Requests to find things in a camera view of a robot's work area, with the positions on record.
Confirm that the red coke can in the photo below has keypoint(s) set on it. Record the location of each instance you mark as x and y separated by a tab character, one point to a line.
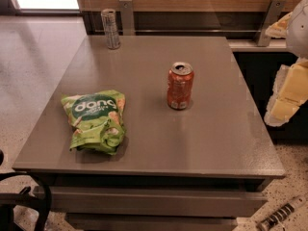
180	85

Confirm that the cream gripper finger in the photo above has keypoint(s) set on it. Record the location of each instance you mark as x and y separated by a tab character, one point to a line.
290	91
278	30

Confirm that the silver redbull can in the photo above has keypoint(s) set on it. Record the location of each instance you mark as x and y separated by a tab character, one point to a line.
108	17

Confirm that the right metal wall bracket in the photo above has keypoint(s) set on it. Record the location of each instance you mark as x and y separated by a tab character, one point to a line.
272	13

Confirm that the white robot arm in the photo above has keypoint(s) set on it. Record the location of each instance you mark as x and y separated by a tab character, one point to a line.
297	31

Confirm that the left metal wall bracket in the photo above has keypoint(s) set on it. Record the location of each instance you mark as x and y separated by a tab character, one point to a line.
127	17

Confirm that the striped tool on floor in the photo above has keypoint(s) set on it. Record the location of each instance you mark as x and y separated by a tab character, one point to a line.
281	214

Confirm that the black chair frame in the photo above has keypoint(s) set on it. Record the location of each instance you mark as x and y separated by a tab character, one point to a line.
9	200

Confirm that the metal wall bracket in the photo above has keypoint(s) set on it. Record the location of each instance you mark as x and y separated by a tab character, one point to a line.
127	17
272	13

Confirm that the grey table drawer front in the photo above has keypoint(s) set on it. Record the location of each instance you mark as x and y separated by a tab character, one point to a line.
156	202

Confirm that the green chip bag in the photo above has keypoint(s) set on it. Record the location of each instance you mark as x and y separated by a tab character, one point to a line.
96	120

